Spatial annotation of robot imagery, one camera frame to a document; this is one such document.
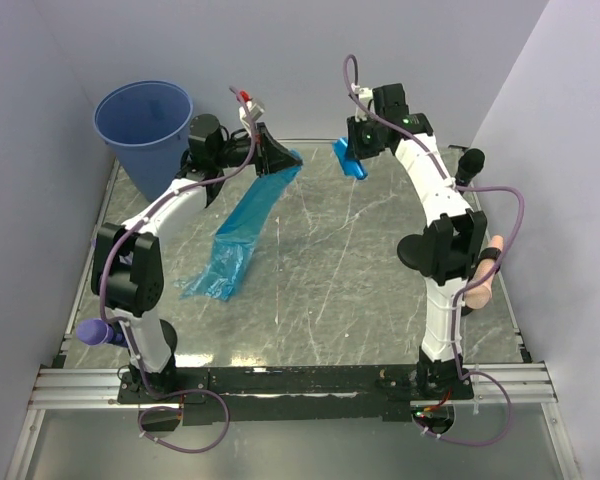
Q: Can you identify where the black microphone on stand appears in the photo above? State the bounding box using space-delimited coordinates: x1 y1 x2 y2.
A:
397 148 487 271

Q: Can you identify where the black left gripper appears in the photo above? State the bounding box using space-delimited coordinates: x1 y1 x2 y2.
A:
214 123 303 179

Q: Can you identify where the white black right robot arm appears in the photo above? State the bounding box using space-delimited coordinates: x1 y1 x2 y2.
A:
343 83 487 399

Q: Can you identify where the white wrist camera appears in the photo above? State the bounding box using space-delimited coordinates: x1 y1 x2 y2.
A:
239 90 265 130
351 83 373 121

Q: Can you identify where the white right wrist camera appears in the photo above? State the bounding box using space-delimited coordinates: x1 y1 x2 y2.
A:
351 83 373 121

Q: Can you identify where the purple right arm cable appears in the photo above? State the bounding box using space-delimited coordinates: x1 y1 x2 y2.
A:
342 53 526 447

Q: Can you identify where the blue plastic trash bin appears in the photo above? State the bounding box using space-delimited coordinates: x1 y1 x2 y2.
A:
93 80 194 202

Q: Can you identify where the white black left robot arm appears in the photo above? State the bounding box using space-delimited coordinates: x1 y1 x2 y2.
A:
81 114 303 402

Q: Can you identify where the blue plastic trash bag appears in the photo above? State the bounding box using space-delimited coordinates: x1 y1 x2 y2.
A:
179 166 301 301

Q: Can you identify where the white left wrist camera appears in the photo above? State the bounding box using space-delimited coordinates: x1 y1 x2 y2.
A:
239 90 265 130

